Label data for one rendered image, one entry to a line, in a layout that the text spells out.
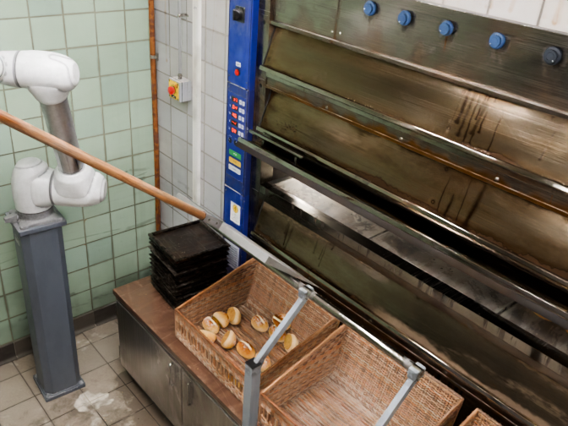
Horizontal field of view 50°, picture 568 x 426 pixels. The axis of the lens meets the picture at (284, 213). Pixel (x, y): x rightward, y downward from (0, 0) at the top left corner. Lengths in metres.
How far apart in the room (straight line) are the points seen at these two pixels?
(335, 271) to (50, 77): 1.31
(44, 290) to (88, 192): 0.57
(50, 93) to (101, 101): 0.90
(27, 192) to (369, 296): 1.49
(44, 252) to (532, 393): 2.06
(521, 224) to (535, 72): 0.44
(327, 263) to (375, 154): 0.57
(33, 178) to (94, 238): 0.87
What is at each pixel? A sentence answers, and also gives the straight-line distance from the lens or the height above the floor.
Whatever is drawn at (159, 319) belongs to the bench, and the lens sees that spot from 2.90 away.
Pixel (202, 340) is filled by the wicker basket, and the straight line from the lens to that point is 2.59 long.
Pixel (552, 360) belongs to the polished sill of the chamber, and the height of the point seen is 1.18.
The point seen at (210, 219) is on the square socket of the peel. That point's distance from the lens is 2.14.
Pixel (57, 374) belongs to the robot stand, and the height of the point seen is 0.14.
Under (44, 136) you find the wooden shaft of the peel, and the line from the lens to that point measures 1.73.
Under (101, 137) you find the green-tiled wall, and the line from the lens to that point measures 3.30.
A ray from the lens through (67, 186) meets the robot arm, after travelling 2.68.
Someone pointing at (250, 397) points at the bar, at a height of 0.82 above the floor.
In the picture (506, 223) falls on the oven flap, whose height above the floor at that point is 1.53.
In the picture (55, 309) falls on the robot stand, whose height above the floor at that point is 0.54.
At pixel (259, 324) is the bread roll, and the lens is 2.79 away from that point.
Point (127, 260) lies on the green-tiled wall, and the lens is 3.71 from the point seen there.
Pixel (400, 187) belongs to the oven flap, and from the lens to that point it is 2.14.
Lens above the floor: 2.40
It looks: 29 degrees down
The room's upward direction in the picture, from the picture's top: 5 degrees clockwise
